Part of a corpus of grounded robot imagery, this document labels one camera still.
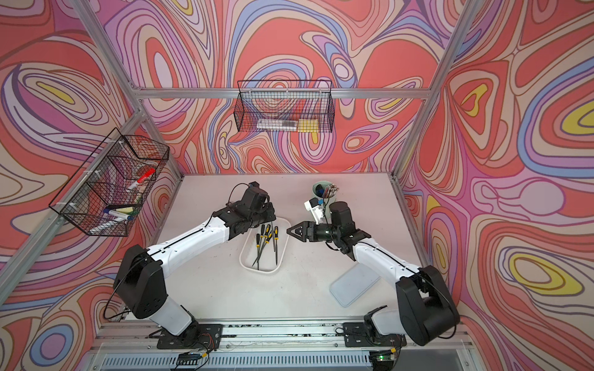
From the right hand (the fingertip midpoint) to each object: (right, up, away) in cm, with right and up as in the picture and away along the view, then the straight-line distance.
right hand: (293, 237), depth 79 cm
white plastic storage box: (-18, -8, +13) cm, 24 cm away
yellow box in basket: (+6, +43, +12) cm, 45 cm away
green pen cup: (+13, +20, +18) cm, 30 cm away
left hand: (-6, +9, +7) cm, 13 cm away
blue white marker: (-53, +9, -9) cm, 55 cm away
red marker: (-47, +23, -3) cm, 52 cm away
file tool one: (-7, -2, +10) cm, 12 cm away
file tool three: (-12, -2, +17) cm, 21 cm away
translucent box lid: (+22, -18, +4) cm, 28 cm away
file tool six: (-12, -5, +17) cm, 21 cm away
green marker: (-53, +10, -6) cm, 54 cm away
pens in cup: (+13, +16, +12) cm, 24 cm away
